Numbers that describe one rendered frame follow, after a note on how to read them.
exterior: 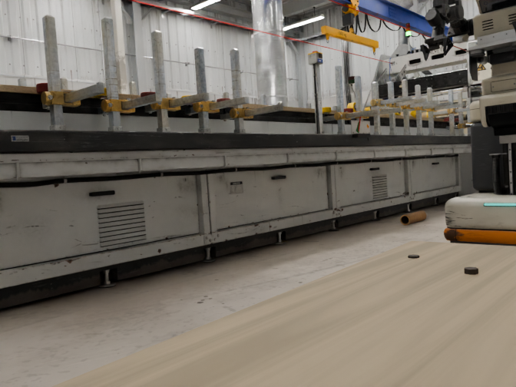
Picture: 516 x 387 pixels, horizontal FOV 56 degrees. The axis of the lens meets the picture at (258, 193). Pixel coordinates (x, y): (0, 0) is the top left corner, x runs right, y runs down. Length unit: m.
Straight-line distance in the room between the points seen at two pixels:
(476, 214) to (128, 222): 1.76
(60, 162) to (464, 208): 1.97
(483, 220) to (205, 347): 2.59
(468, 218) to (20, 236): 2.14
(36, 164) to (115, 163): 0.33
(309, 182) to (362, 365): 3.32
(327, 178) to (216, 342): 3.49
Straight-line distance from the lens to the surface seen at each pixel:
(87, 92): 1.89
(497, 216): 2.72
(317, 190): 3.55
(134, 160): 2.21
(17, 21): 10.15
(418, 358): 0.17
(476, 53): 2.74
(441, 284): 0.26
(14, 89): 2.21
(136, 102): 2.08
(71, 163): 2.06
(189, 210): 2.68
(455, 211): 2.78
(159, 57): 2.34
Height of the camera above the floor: 0.51
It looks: 3 degrees down
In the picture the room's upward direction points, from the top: 4 degrees counter-clockwise
